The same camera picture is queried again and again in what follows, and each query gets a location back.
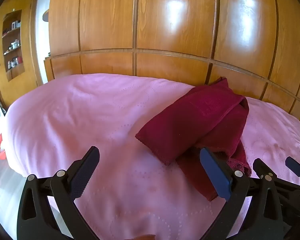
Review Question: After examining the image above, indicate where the dark red long-sleeve shirt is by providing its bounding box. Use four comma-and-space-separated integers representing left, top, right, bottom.
135, 77, 251, 201

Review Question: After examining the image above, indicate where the wooden cabinet with shelves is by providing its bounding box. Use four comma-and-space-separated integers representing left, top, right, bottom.
0, 0, 43, 109

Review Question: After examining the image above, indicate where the pink bedspread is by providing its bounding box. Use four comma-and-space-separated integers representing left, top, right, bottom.
2, 74, 300, 239

